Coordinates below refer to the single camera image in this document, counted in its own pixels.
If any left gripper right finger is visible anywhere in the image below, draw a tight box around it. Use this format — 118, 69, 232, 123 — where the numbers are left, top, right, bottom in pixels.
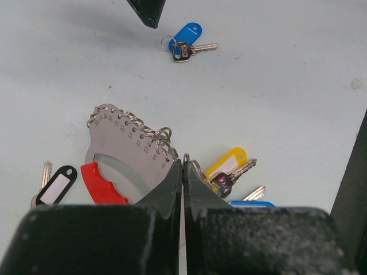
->
183, 162, 358, 274

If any key with black tag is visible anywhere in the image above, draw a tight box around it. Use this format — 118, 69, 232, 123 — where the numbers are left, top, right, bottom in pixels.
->
30, 161, 78, 209

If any yellow tag on holder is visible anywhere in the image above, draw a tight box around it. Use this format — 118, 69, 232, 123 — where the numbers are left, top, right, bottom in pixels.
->
205, 147, 257, 199

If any red-handled metal key holder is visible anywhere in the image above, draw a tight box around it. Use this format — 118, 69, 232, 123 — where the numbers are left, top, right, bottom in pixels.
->
81, 103, 179, 205

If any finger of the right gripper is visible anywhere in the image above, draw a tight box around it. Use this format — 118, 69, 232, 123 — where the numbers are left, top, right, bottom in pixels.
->
127, 0, 166, 29

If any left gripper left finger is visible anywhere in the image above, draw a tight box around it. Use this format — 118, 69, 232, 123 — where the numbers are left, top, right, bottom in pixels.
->
1, 161, 182, 274

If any blue tag on holder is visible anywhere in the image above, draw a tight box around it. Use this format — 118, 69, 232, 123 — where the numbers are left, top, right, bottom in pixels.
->
228, 186, 275, 208

